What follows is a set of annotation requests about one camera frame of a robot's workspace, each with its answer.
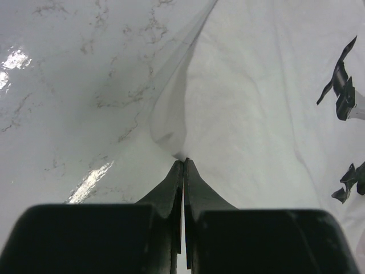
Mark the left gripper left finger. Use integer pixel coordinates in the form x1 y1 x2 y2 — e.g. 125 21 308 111
1 161 183 273

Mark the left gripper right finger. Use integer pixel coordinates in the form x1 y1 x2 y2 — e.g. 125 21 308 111
183 159 359 273

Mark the white robot print t shirt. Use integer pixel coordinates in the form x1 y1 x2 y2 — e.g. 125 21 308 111
113 0 365 274

